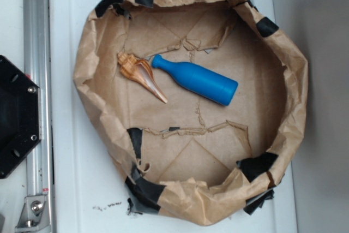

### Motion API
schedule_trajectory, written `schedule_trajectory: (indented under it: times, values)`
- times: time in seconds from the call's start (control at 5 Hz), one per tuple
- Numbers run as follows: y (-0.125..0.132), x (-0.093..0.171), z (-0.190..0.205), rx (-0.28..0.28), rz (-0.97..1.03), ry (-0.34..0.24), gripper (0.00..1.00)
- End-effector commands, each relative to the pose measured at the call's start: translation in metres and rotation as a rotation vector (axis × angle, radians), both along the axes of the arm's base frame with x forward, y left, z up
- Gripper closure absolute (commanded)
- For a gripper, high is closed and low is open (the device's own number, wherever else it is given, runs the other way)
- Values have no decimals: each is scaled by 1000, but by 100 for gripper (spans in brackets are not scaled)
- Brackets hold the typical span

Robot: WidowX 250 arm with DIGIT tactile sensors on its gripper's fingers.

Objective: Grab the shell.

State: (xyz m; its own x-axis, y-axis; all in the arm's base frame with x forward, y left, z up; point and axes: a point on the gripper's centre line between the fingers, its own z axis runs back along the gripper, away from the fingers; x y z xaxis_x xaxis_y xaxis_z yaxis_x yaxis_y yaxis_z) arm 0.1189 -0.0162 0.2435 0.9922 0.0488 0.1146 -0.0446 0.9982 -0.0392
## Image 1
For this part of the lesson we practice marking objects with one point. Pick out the orange spiral conch shell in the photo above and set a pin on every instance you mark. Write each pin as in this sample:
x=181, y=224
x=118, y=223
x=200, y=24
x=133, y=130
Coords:
x=139, y=70

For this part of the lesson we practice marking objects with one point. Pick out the brown paper bag bin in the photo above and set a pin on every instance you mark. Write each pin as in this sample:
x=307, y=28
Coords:
x=192, y=158

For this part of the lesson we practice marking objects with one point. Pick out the blue plastic bottle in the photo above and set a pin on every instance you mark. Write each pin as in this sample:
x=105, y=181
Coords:
x=199, y=80

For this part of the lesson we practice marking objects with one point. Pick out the aluminium extrusion rail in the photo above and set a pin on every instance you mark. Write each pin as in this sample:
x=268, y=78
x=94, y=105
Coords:
x=39, y=163

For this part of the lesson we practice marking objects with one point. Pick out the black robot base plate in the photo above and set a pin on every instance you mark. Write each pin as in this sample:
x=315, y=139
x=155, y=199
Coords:
x=20, y=128

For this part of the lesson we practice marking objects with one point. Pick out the metal corner bracket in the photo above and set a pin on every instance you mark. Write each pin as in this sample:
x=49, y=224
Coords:
x=35, y=215

